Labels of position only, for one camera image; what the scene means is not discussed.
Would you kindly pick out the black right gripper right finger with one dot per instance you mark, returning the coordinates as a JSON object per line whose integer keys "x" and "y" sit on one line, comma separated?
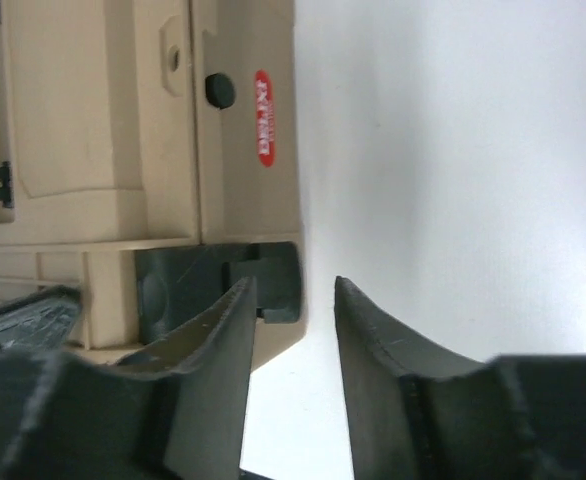
{"x": 417, "y": 410}

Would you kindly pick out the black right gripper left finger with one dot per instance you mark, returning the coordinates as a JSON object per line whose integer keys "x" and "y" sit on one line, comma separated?
{"x": 175, "y": 409}

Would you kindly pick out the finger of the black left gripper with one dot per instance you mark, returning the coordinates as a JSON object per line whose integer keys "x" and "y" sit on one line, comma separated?
{"x": 40, "y": 321}

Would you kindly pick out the tan plastic tool box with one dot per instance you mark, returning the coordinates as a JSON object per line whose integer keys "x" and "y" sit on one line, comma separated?
{"x": 148, "y": 159}

